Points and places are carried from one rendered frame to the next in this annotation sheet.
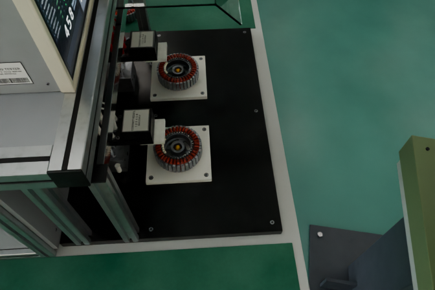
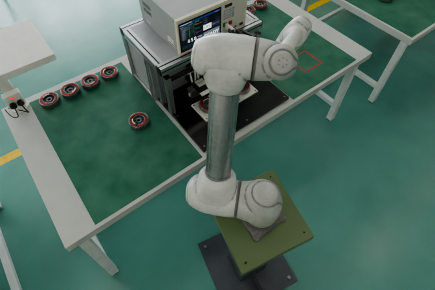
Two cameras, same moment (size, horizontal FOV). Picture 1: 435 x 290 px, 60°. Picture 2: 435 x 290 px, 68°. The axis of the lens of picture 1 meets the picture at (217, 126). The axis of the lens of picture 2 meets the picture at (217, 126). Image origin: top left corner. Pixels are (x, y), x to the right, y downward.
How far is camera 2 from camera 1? 116 cm
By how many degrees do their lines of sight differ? 32
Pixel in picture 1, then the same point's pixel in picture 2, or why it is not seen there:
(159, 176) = (196, 107)
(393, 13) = not seen: outside the picture
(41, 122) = (167, 56)
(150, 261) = (168, 123)
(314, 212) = not seen: hidden behind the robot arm
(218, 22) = (283, 86)
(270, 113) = (252, 126)
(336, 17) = (417, 162)
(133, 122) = (199, 82)
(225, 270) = (179, 143)
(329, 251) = not seen: hidden behind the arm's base
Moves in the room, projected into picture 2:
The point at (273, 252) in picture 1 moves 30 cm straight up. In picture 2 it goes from (195, 153) to (191, 118)
